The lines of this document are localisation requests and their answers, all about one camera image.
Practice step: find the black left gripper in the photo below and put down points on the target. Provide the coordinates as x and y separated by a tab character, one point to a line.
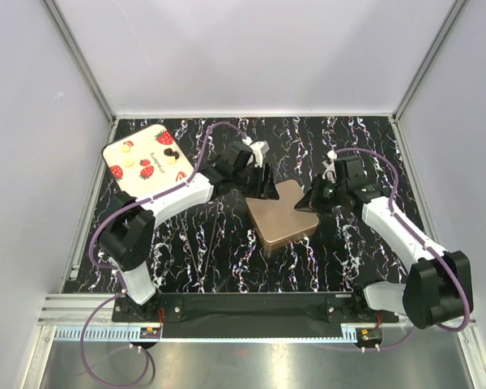
256	192

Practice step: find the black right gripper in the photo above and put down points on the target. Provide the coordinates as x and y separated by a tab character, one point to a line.
312	202

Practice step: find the rose gold box lid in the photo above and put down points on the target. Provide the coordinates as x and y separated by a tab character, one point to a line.
277	222

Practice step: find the metal tongs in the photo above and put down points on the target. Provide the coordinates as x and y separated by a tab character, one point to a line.
199	229

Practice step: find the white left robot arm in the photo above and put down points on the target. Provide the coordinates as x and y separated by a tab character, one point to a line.
126	236

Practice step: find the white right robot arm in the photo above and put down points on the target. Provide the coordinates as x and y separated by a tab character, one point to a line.
438	286

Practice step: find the dark chocolate pair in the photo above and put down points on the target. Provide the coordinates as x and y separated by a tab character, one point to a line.
171	156

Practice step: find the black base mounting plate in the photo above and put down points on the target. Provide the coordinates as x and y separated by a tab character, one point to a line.
251	316

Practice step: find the strawberry pattern tray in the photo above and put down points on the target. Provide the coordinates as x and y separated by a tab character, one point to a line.
150	173

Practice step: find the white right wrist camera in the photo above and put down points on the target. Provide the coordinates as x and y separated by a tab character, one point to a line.
329	164

